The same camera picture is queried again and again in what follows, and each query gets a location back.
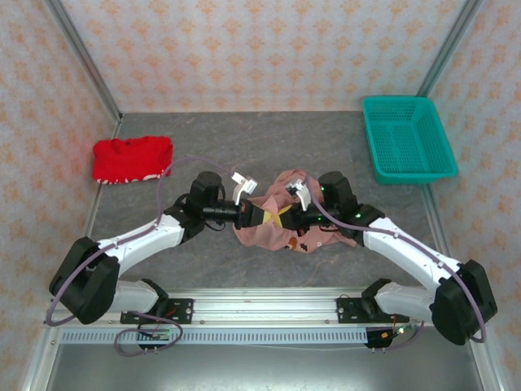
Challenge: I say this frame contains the pink printed t-shirt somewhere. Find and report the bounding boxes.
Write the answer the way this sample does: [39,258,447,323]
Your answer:
[232,168,366,254]

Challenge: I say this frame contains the folded red t-shirt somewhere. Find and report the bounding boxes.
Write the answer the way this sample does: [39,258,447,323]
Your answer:
[91,136,174,187]

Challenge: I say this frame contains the teal plastic mesh basket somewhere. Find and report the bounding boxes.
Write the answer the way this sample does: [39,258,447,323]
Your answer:
[361,95,460,186]

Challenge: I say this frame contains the aluminium base beam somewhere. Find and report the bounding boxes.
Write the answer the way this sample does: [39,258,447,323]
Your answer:
[43,287,488,327]

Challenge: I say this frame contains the small green circuit board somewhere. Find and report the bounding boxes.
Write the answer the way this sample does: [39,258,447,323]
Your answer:
[138,327,172,341]
[382,324,412,339]

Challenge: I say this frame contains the grey metal sheet panel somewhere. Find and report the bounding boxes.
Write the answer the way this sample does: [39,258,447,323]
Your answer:
[44,344,489,391]

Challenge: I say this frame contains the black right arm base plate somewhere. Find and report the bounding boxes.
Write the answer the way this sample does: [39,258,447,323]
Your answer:
[336,297,410,326]

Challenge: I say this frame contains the slotted grey cable duct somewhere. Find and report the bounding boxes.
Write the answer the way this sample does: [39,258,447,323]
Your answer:
[59,327,370,346]

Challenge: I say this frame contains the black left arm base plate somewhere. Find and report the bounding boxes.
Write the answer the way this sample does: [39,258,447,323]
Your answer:
[120,298,195,326]

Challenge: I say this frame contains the aluminium frame post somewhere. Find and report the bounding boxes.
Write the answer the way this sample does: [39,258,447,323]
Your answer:
[42,0,124,125]
[418,0,486,98]

